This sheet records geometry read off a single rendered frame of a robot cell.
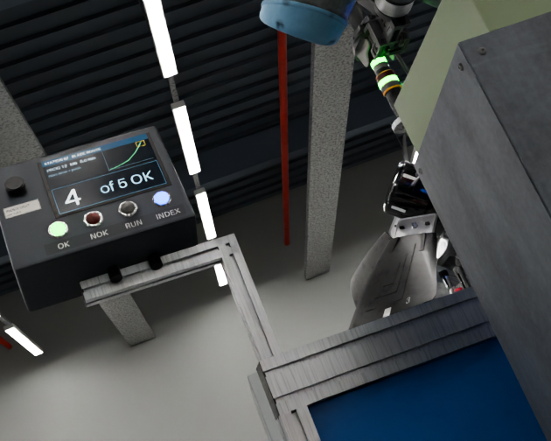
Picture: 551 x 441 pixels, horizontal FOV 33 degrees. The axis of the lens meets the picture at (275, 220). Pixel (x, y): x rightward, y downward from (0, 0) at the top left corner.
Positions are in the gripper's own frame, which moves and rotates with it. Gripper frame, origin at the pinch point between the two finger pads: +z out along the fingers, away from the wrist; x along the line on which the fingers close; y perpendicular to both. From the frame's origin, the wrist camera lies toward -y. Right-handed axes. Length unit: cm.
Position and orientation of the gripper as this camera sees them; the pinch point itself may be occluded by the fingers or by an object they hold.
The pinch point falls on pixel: (367, 52)
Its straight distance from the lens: 205.8
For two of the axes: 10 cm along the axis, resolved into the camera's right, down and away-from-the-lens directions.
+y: 3.6, 8.7, -3.3
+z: -1.2, 4.0, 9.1
